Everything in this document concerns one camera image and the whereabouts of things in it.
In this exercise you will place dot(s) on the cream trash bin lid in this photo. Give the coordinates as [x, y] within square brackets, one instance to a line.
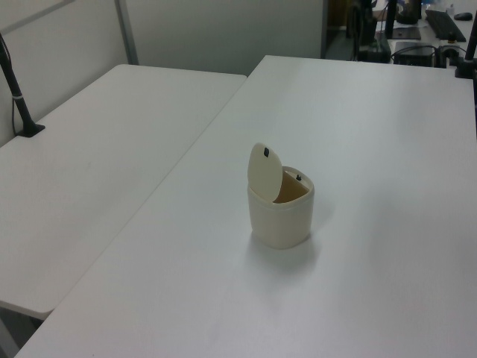
[262, 175]

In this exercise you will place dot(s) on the cream plastic trash bin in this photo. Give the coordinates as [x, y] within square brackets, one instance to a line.
[281, 223]

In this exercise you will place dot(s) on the white side table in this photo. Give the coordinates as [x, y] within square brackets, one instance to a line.
[97, 168]

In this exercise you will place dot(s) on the black computer box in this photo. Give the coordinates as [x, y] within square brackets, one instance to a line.
[411, 54]

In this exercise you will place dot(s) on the black monitor stand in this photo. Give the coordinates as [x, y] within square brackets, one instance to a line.
[404, 33]

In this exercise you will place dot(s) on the black keyboard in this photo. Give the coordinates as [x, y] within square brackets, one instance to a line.
[445, 24]

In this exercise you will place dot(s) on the black pole table clamp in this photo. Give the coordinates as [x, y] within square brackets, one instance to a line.
[467, 44]

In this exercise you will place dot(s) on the black computer mouse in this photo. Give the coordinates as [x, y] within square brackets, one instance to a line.
[463, 16]

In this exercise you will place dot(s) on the grey partition frame post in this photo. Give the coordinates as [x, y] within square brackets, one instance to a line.
[128, 33]

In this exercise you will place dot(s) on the black camera pole with clamp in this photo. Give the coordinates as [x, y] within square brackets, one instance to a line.
[16, 97]

